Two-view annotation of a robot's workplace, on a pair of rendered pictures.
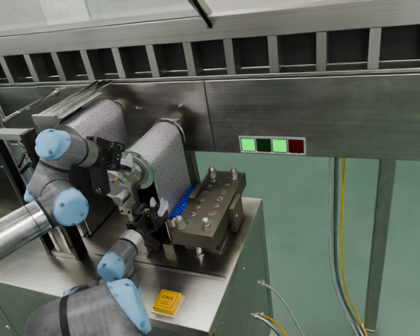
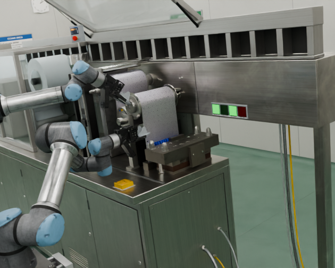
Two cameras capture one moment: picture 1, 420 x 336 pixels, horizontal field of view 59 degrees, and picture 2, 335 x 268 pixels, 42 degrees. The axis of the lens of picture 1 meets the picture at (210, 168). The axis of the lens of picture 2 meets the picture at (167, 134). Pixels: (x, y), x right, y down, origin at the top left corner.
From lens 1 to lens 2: 1.30 m
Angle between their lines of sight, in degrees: 29
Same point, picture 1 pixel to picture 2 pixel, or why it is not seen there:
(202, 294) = (145, 186)
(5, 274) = not seen: hidden behind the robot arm
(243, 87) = (212, 66)
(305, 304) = not seen: outside the picture
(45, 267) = not seen: hidden behind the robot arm
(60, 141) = (82, 65)
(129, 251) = (107, 141)
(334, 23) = (257, 25)
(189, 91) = (186, 68)
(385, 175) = (318, 150)
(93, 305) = (60, 124)
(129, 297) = (75, 124)
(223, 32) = (203, 30)
